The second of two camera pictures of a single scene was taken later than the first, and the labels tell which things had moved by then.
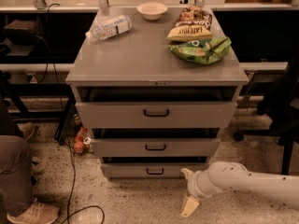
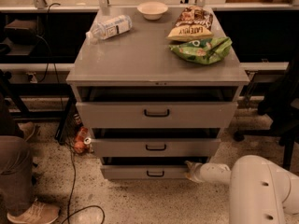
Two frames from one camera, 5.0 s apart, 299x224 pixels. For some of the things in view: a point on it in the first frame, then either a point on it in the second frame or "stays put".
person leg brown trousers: x=16 y=165 stays put
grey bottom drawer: x=158 y=171 stays put
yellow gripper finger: x=187 y=172 to x=190 y=164
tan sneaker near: x=37 y=213 stays put
